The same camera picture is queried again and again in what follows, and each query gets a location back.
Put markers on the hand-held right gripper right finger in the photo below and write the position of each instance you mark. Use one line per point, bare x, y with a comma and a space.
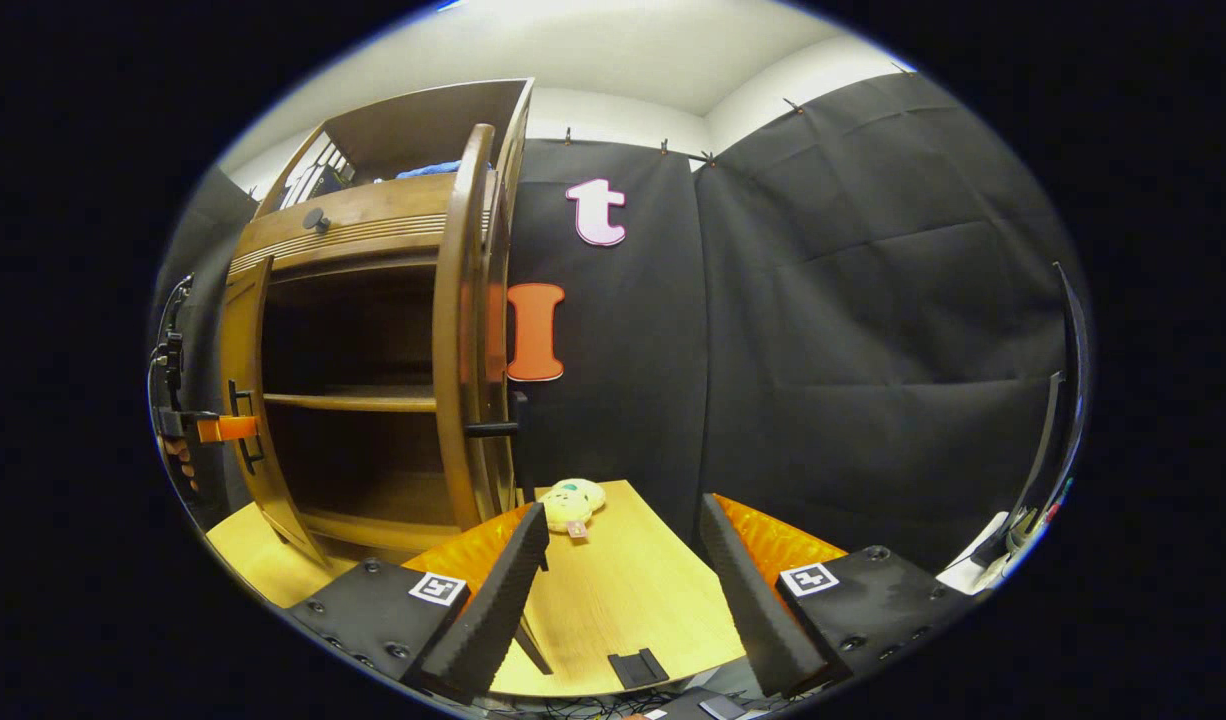
753, 610

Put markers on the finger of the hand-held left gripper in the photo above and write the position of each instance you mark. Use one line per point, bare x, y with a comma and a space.
228, 428

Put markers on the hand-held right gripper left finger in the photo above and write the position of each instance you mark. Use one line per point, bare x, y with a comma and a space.
503, 610

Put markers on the wooden shoe cabinet door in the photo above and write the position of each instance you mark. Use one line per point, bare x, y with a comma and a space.
238, 350
453, 330

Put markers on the wooden double-door shoe cabinet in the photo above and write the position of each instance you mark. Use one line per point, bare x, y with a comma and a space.
403, 130

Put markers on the yellow plush toy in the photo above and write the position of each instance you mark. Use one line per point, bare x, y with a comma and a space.
568, 500

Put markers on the small black holder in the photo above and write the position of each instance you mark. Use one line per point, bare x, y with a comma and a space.
638, 668

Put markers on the white flat board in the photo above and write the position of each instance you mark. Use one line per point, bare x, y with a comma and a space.
973, 565

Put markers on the wooden drawer with black knob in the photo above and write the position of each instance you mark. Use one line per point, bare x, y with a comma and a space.
373, 215

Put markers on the black backdrop cloth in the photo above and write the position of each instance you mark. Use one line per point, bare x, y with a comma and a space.
823, 350

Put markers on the blue folded towel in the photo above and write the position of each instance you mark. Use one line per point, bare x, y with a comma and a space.
428, 170

